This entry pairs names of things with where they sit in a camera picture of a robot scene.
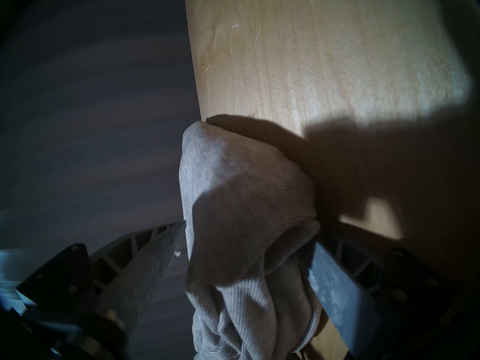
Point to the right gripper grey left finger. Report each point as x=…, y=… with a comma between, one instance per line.
x=127, y=280

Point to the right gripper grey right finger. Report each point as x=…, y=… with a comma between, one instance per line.
x=345, y=291

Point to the beige sweat shorts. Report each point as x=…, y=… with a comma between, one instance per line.
x=243, y=231

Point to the brown pleated curtain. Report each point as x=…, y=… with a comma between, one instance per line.
x=93, y=119

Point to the light wooden table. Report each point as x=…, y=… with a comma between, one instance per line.
x=337, y=63

